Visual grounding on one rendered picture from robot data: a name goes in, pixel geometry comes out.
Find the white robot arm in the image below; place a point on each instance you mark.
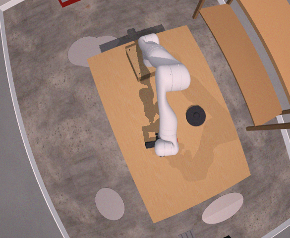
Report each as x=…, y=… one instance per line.
x=170, y=75

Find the dark grey round disc with center stud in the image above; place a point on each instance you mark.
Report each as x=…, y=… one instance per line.
x=195, y=116

